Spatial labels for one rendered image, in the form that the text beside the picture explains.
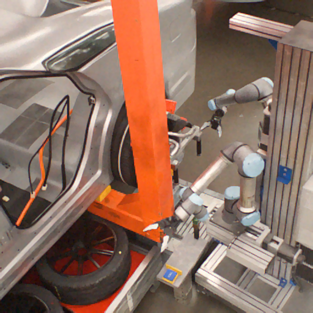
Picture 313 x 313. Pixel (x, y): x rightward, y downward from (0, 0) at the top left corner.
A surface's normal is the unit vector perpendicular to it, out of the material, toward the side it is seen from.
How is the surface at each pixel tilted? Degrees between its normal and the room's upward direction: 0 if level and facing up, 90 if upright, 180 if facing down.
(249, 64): 0
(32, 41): 31
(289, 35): 0
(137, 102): 90
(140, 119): 90
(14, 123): 6
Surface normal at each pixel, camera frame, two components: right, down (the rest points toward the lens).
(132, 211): -0.52, 0.60
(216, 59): -0.07, -0.74
